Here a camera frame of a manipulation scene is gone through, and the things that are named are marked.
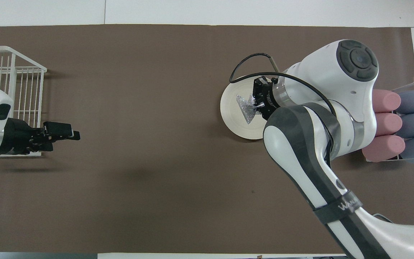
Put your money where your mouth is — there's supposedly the cream round plate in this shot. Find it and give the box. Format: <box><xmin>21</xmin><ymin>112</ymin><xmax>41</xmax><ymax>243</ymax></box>
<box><xmin>220</xmin><ymin>74</ymin><xmax>283</xmax><ymax>141</ymax></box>

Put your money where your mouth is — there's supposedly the silver glittery scouring sponge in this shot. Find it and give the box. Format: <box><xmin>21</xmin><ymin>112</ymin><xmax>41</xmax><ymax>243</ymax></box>
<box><xmin>236</xmin><ymin>94</ymin><xmax>262</xmax><ymax>125</ymax></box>

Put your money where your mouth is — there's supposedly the white wire dish rack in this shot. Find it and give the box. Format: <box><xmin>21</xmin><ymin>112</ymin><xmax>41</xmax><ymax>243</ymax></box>
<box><xmin>0</xmin><ymin>46</ymin><xmax>47</xmax><ymax>157</ymax></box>

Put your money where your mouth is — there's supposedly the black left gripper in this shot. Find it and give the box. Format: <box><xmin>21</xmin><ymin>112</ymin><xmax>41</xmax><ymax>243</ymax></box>
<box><xmin>0</xmin><ymin>118</ymin><xmax>81</xmax><ymax>156</ymax></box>

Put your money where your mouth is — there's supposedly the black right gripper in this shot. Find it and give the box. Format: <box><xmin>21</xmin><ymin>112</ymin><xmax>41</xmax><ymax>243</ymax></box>
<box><xmin>252</xmin><ymin>76</ymin><xmax>284</xmax><ymax>121</ymax></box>

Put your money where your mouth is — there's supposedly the pink plastic cup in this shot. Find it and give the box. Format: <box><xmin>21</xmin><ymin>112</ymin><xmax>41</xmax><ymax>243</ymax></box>
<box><xmin>376</xmin><ymin>113</ymin><xmax>403</xmax><ymax>138</ymax></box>
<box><xmin>362</xmin><ymin>135</ymin><xmax>406</xmax><ymax>163</ymax></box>
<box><xmin>372</xmin><ymin>89</ymin><xmax>402</xmax><ymax>113</ymax></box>

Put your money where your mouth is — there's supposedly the brown table mat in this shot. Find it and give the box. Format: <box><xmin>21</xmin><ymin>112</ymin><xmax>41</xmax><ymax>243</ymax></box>
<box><xmin>0</xmin><ymin>24</ymin><xmax>414</xmax><ymax>254</ymax></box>

